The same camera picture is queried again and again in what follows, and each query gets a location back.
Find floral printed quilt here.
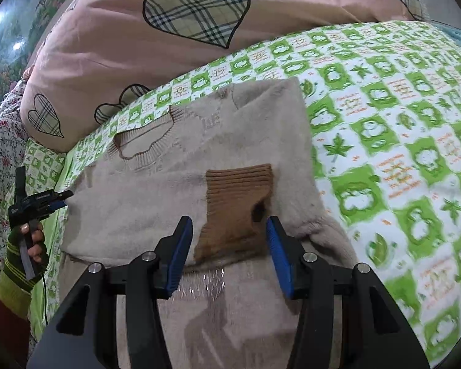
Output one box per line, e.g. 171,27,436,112
0,81,31,277

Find landscape wall poster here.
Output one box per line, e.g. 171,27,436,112
0,0,81,101

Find person's left hand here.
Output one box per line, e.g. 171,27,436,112
8,224,49,277

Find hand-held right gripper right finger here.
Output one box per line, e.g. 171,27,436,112
265,216,431,369

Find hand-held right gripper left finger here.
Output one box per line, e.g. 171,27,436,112
26,216,195,369

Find pink quilt with plaid hearts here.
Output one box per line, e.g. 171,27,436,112
20,0,427,153

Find thin black cable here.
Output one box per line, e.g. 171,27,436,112
41,271,50,329

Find green white printed bedsheet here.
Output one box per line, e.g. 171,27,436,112
27,19,461,366

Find green white printed pillow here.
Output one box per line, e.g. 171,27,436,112
25,138,68,200

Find plain light green sheet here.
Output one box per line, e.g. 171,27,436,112
27,196,68,339

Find beige knit sweater brown cuffs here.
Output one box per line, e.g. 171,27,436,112
57,77,360,369

